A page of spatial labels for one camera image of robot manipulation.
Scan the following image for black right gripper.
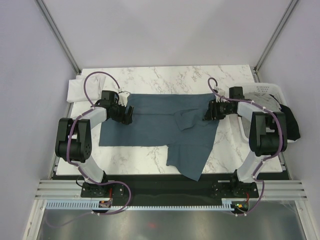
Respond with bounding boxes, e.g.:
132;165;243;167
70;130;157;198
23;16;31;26
202;99;234;121

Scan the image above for blue t shirt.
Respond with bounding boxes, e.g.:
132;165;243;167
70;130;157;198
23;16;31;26
99;93;219;181

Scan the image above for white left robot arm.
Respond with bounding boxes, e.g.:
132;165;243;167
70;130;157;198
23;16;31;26
55;90;134;197

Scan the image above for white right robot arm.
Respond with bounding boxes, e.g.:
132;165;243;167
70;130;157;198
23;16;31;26
203;86;288;197

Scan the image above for folded white t shirt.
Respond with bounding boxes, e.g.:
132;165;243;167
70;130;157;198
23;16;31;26
66;73;106;103

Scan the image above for grey t shirt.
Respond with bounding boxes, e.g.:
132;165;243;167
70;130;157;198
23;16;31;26
244;92;281;112

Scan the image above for white plastic laundry basket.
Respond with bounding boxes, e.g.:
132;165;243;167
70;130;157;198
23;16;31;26
234;82;288;145

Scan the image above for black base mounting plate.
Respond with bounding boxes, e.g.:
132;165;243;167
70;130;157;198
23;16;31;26
80;173;259;206

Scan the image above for black t shirt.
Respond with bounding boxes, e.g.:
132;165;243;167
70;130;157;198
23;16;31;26
280;104;301;141

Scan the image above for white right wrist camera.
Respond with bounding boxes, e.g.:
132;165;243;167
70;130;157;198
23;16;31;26
213;86;225;102

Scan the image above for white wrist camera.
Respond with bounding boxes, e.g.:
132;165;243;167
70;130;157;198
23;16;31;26
118;91;131;107
213;86;225;102

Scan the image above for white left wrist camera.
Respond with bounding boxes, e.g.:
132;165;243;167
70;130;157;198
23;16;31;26
118;91;131;107

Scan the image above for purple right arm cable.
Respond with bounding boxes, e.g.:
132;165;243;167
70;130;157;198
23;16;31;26
208;77;286;216

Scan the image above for aluminium rail right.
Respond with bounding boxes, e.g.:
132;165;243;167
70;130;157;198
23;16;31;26
262;180;307;201

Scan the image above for aluminium frame post right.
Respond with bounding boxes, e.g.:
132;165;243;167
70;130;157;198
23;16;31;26
252;0;300;75

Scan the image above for aluminium frame post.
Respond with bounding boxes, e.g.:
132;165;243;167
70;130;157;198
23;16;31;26
34;0;82;75
252;0;300;75

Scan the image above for white slotted cable duct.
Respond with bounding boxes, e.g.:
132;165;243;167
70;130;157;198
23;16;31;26
45;199;242;211

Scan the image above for aluminium frame post left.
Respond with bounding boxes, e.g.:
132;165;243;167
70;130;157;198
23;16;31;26
34;0;82;75

